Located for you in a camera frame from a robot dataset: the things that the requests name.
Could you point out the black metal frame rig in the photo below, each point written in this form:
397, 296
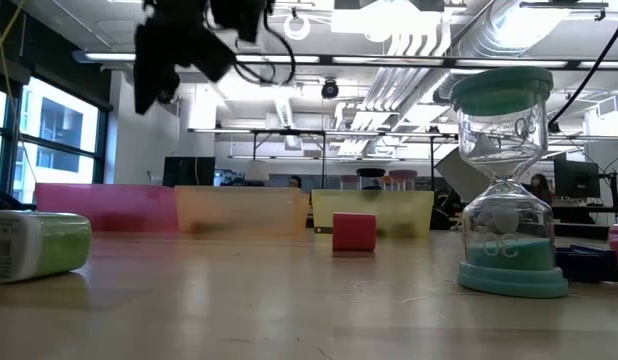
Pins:
323, 150

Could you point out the black rig frame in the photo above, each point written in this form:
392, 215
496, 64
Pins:
319, 60

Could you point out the teal sand timer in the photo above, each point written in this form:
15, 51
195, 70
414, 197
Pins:
509, 255

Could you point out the black desk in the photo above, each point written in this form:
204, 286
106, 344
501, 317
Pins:
584, 212

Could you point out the black dome camera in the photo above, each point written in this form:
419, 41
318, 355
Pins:
330, 89

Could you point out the orange plastic bin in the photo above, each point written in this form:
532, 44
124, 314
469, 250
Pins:
239, 210

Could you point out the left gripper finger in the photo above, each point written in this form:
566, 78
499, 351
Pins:
209, 55
151, 65

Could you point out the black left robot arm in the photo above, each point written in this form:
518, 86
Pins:
239, 17

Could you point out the window with black frame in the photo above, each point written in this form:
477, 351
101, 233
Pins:
54, 135

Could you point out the pink wall charger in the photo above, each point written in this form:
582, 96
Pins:
354, 232

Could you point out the indigo digital clock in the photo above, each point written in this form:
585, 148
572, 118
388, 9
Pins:
589, 265

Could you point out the person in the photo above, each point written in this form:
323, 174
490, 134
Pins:
539, 189
295, 181

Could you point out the orange sand timer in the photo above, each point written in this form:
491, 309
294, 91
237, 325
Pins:
387, 181

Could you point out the pink plastic bin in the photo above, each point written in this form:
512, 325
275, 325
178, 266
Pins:
114, 207

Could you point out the black monitor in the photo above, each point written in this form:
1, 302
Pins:
189, 171
576, 178

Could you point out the green wall charger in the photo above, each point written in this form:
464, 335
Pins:
59, 245

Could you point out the black-capped blue sand timer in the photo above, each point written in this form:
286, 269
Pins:
370, 172

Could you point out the silver ceiling duct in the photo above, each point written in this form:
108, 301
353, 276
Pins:
489, 35

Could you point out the lavender sand timer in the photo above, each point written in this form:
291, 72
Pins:
403, 174
349, 178

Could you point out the yellow plastic bin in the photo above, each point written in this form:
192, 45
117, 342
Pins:
404, 210

